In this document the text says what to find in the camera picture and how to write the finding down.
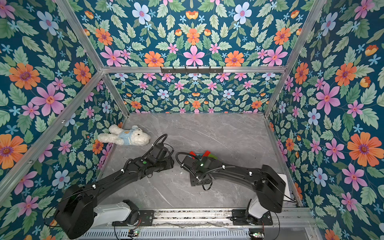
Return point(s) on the black hook rack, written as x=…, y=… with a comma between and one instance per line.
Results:
x=190, y=70

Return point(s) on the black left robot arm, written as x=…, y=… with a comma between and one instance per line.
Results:
x=80, y=208

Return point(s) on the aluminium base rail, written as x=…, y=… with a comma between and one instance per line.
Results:
x=290, y=217

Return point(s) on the green block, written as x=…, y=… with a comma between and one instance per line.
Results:
x=213, y=156

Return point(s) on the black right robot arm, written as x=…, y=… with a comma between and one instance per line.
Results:
x=269, y=186

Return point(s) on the white box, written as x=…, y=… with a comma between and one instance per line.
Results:
x=286, y=189

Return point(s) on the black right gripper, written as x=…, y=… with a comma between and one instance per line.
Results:
x=193, y=162

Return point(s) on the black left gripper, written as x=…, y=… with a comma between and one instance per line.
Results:
x=170, y=163

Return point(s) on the white teddy bear plush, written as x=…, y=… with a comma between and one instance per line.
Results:
x=125, y=137

